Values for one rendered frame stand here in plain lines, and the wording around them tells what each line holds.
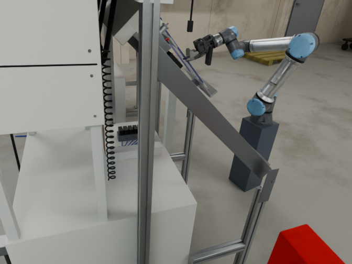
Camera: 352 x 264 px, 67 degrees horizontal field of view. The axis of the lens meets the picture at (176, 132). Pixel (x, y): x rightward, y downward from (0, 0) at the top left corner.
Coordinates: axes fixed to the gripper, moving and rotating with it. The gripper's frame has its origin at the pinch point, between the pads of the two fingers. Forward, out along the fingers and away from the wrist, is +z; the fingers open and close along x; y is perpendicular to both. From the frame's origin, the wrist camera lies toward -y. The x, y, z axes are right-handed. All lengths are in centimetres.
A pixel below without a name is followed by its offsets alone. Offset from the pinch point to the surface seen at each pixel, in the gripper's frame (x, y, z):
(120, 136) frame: 34, -5, 54
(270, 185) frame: 88, -26, 8
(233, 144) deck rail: 84, 0, 16
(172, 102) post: -8.4, -26.1, 17.6
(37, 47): 85, 55, 52
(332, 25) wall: -489, -326, -574
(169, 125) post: -9, -43, 26
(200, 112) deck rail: 84, 19, 23
